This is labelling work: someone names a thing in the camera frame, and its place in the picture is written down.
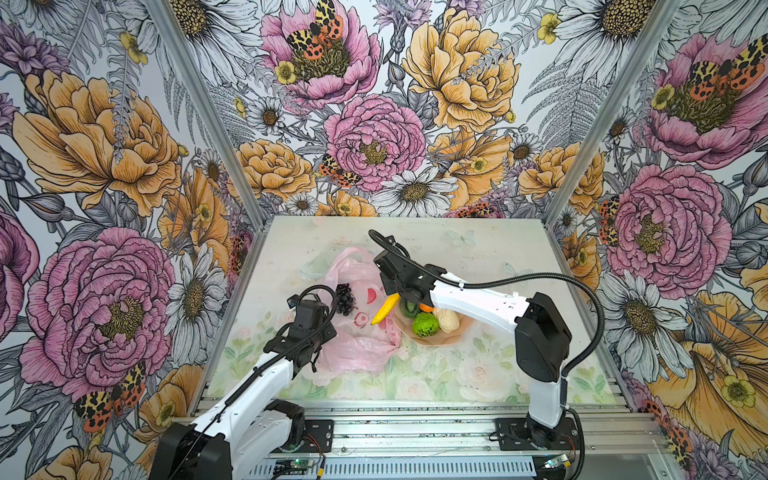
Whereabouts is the fake green lime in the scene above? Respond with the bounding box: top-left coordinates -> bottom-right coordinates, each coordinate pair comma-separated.
399,299 -> 421,320

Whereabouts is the fake yellow banana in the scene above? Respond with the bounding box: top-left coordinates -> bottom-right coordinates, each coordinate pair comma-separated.
371,293 -> 400,325

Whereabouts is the fake green custard apple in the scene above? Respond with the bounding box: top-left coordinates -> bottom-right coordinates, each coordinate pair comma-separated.
412,312 -> 440,338

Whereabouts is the pink plastic bag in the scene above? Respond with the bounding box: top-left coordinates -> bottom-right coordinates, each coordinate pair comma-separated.
317,247 -> 401,378

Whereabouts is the pink petal-shaped bowl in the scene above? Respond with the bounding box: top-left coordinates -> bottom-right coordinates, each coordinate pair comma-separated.
391,306 -> 475,346

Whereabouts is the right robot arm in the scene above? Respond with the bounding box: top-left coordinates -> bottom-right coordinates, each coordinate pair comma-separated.
373,251 -> 574,448

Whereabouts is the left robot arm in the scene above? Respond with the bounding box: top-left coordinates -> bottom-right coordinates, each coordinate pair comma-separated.
148,294 -> 336,479

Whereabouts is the fake black grape bunch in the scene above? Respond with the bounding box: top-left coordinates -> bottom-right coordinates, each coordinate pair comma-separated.
336,283 -> 356,317

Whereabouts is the green circuit board left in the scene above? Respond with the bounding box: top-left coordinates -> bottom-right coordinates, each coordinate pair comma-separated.
271,459 -> 318,479

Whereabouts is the green circuit board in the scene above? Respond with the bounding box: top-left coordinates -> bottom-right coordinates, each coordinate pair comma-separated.
271,459 -> 318,479
542,454 -> 571,469

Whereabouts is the green circuit board right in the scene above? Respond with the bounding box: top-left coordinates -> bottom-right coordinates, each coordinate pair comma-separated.
542,454 -> 571,469

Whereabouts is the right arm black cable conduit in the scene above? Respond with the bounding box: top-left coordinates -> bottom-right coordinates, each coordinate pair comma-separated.
367,229 -> 606,480

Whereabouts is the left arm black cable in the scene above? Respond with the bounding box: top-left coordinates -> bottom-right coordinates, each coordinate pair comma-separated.
173,284 -> 338,480

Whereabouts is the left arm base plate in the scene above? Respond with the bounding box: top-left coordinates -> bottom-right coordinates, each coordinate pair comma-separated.
283,419 -> 335,454

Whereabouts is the white slotted cable duct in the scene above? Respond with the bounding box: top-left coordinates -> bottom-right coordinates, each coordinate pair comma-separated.
245,457 -> 538,480

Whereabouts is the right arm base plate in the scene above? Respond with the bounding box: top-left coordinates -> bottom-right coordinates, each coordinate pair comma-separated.
488,416 -> 583,451

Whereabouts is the aluminium front rail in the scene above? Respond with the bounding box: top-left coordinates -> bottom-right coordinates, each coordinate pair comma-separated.
152,401 -> 673,460

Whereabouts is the left aluminium frame post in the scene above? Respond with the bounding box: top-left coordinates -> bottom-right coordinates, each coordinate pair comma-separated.
147,1 -> 268,232

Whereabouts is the aluminium frame post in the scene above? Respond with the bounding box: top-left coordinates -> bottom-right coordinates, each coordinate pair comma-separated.
543,0 -> 682,227
147,1 -> 268,232

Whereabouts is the right aluminium frame post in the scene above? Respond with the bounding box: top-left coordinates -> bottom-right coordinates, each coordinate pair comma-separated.
543,0 -> 682,227

